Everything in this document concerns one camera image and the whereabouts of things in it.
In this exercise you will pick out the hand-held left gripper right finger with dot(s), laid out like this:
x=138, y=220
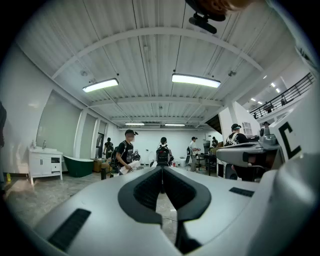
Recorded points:
x=220, y=205

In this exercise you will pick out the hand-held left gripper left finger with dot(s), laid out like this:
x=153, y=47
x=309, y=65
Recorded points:
x=95, y=212

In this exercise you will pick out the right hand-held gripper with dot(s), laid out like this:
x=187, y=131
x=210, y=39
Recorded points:
x=275, y=150

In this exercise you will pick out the black metal table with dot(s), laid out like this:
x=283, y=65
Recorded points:
x=207, y=156

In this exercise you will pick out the black bottle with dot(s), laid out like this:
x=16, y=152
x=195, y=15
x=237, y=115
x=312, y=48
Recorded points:
x=103, y=173

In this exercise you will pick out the small cardboard box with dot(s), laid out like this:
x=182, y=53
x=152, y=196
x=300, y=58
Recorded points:
x=97, y=165

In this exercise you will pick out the green bathtub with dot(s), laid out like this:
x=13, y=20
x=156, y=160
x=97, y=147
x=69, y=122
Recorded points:
x=78, y=167

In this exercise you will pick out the large cardboard box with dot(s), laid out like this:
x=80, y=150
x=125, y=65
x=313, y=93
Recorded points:
x=107, y=165

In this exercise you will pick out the white paper roll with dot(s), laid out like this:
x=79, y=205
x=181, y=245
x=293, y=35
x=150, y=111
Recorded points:
x=130, y=167

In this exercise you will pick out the long ceiling light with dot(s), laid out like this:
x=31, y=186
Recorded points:
x=100, y=85
x=175, y=124
x=196, y=80
x=135, y=124

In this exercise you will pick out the dark glass door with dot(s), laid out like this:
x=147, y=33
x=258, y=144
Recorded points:
x=100, y=142

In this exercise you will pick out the white vanity cabinet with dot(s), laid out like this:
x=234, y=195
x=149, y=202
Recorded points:
x=40, y=165

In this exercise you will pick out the narrow grey roller blind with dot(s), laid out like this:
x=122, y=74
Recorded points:
x=88, y=137

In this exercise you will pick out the black balcony railing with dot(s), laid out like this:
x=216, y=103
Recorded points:
x=282, y=96

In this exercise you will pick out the small clear bottle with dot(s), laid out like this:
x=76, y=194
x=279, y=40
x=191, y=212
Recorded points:
x=33, y=144
x=44, y=145

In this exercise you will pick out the short grey roller blind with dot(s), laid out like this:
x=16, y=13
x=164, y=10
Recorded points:
x=102, y=127

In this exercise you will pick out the yellow bottle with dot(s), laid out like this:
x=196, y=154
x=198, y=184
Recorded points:
x=8, y=177

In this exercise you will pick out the wide grey roller blind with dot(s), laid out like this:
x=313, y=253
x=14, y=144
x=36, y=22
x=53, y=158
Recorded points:
x=58, y=125

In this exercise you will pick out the black head-mounted camera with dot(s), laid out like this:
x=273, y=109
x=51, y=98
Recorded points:
x=202, y=22

